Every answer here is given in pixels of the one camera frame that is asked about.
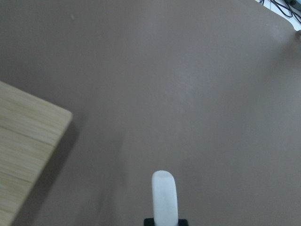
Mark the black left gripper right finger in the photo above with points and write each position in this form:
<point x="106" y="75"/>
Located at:
<point x="182" y="222"/>

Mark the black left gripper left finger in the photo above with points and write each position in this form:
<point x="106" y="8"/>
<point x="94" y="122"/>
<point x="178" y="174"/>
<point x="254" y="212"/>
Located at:
<point x="148" y="222"/>

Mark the white ceramic spoon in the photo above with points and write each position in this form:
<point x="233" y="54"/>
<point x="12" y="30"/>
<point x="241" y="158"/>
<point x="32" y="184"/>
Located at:
<point x="164" y="196"/>

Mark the wooden cutting board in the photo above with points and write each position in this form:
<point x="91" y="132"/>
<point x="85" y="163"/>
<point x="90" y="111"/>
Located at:
<point x="30" y="130"/>

